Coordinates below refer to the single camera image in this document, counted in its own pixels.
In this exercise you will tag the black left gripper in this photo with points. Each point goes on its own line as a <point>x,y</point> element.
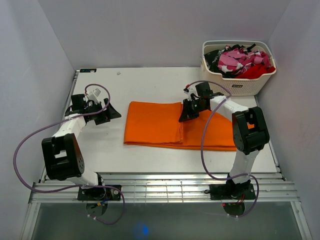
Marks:
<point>106,116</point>

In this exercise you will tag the red garment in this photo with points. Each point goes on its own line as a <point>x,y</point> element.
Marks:
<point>256,71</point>

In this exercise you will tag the black label sticker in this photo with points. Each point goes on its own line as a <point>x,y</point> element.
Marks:
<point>88,70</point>

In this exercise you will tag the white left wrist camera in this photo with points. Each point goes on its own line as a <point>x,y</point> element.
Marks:
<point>94,95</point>

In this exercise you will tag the pink patterned garment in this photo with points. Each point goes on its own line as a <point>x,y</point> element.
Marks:
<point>240,60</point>

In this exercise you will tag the orange trousers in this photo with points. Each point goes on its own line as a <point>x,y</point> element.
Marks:
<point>157,125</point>

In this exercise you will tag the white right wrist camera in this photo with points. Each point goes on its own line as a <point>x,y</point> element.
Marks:
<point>191,93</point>

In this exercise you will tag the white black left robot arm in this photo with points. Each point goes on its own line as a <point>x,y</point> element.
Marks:
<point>61,152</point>

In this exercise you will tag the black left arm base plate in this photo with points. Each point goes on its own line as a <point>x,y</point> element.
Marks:
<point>115,192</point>

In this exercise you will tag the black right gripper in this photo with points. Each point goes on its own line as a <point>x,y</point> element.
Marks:
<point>187,113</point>

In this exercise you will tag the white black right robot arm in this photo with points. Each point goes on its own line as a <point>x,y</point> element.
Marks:
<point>249,132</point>

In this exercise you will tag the cream plastic laundry basket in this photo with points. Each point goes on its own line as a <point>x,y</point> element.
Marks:
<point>237,87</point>

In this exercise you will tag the black garment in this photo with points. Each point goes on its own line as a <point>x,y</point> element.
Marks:
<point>212,60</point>

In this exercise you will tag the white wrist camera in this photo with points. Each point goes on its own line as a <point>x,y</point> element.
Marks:
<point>191,93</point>
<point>94,95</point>

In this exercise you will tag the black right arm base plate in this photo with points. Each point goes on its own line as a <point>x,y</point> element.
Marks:
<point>228,192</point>

